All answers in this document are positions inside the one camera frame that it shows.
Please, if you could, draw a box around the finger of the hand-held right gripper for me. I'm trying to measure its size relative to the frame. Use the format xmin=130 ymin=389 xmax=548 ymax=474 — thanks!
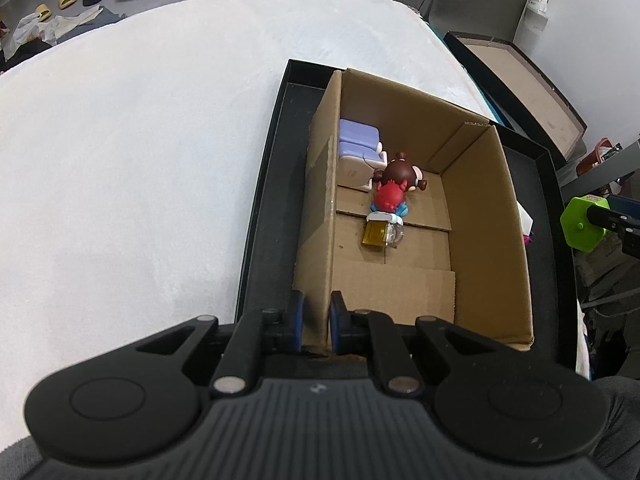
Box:
xmin=587 ymin=203 xmax=640 ymax=260

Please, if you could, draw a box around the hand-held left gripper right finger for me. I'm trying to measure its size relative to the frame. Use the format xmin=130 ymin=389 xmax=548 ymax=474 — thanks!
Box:
xmin=329 ymin=291 xmax=502 ymax=395

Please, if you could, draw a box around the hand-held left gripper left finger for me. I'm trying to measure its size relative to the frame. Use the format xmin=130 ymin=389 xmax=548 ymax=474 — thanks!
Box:
xmin=134 ymin=291 xmax=305 ymax=395

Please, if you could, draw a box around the green toy house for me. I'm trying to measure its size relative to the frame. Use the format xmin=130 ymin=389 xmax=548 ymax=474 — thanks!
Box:
xmin=559 ymin=195 xmax=611 ymax=253

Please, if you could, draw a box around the brown cardboard box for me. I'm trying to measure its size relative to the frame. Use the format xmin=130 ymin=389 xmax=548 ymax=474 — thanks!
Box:
xmin=291 ymin=67 xmax=536 ymax=357

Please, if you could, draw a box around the yellow glass mug toy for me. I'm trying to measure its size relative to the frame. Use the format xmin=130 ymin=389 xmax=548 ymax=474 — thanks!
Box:
xmin=359 ymin=217 xmax=406 ymax=250

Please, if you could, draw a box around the black shallow tray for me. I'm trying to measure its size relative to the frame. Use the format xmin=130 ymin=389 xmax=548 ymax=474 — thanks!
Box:
xmin=233 ymin=58 xmax=582 ymax=382

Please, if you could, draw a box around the red-haired blue figurine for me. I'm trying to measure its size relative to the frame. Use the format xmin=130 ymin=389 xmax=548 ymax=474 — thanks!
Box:
xmin=369 ymin=180 xmax=411 ymax=224

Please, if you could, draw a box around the purple white toy sofa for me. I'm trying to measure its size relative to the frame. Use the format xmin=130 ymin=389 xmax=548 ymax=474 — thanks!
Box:
xmin=338 ymin=140 xmax=389 ymax=191

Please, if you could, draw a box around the brown-haired figurine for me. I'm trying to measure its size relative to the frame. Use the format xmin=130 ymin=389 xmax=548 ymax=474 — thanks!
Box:
xmin=373 ymin=152 xmax=430 ymax=194

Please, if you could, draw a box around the black box lid brown inside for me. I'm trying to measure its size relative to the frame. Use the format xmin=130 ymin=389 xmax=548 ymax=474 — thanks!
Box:
xmin=443 ymin=31 xmax=588 ymax=162

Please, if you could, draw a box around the white plastic bag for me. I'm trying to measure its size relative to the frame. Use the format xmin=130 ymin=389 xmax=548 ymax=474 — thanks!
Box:
xmin=12 ymin=7 xmax=104 ymax=44

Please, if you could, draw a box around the dark clothes pile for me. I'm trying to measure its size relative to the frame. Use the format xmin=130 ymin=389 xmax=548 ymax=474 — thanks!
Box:
xmin=0 ymin=19 xmax=52 ymax=74

